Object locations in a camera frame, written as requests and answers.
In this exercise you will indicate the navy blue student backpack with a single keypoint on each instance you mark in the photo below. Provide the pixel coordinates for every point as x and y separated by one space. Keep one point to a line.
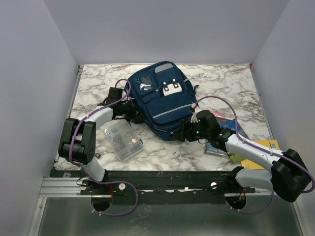
163 95

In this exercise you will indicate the dark blue hardcover book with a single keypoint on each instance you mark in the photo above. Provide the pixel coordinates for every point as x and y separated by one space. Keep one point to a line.
209 149

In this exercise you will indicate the aluminium extrusion frame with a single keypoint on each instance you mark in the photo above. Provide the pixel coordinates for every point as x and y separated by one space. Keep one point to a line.
59 187

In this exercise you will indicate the pink eraser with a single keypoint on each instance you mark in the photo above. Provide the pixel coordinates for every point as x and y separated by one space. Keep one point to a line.
218 115

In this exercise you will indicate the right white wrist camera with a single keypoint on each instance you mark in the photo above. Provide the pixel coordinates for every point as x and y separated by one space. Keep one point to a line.
194 110

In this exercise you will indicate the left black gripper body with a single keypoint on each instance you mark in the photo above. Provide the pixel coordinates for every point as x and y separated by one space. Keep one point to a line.
128 110

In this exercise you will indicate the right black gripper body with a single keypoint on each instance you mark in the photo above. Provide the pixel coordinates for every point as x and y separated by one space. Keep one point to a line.
195 131

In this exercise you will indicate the clear plastic parts box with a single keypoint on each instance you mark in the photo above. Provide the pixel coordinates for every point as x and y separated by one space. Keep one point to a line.
123 140

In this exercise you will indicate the yellow notebook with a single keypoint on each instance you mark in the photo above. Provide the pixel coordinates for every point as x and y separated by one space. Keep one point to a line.
260 154

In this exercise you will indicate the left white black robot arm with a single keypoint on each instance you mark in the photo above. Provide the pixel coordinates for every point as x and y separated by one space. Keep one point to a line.
78 140

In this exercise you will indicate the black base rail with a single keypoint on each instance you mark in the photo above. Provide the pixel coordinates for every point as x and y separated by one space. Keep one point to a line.
158 187

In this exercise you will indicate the Animal Farm blue book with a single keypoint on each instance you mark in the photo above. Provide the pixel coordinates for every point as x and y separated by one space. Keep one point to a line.
231 125

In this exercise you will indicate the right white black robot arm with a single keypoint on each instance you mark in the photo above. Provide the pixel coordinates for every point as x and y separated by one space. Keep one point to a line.
282 172

